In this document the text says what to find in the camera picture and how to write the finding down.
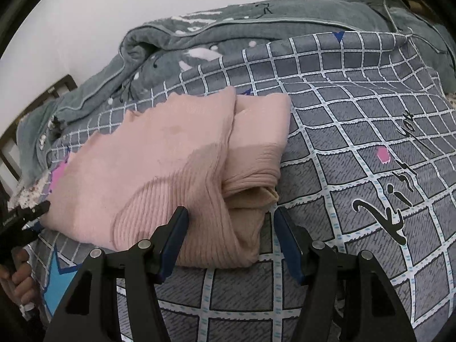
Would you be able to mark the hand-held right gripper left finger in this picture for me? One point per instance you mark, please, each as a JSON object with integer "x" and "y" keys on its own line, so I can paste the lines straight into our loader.
{"x": 174, "y": 238}

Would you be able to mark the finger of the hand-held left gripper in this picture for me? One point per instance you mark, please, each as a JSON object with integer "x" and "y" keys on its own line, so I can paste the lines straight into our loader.
{"x": 30, "y": 235}
{"x": 37, "y": 208}

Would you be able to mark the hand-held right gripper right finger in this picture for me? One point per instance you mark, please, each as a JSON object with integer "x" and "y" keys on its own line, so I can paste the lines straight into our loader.
{"x": 288, "y": 242}

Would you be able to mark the pink knitted sweater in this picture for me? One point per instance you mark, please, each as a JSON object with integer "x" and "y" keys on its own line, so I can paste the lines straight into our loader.
{"x": 142, "y": 156}

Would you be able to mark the person's left hand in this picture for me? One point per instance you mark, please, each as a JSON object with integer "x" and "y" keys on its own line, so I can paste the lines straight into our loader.
{"x": 19, "y": 278}

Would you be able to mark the floral bed sheet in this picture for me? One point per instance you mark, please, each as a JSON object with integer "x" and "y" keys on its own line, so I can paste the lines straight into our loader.
{"x": 34, "y": 190}

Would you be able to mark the dark wooden headboard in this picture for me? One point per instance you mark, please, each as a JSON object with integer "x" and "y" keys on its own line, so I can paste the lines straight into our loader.
{"x": 62, "y": 85}

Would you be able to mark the grey checked star blanket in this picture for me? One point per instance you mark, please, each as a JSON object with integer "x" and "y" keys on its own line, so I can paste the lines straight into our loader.
{"x": 338, "y": 114}

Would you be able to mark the grey fleece quilt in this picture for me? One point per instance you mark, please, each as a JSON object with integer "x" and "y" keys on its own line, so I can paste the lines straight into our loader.
{"x": 249, "y": 25}

